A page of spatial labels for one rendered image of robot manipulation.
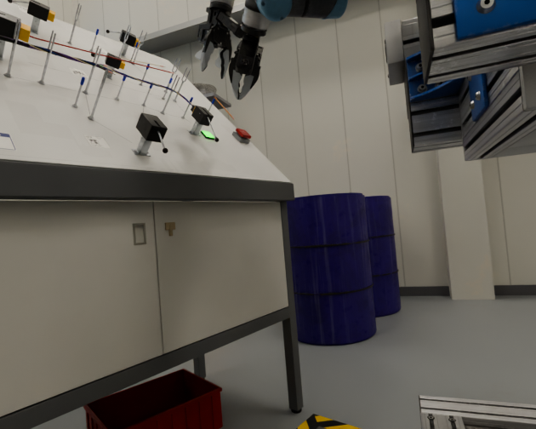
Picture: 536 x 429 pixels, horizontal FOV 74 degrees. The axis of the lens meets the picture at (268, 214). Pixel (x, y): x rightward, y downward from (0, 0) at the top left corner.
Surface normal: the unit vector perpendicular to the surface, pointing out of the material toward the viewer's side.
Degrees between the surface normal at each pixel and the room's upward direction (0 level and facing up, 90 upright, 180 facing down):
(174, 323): 90
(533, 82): 90
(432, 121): 90
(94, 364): 90
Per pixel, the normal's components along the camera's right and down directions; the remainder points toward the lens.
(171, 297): 0.77, -0.08
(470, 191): -0.35, 0.00
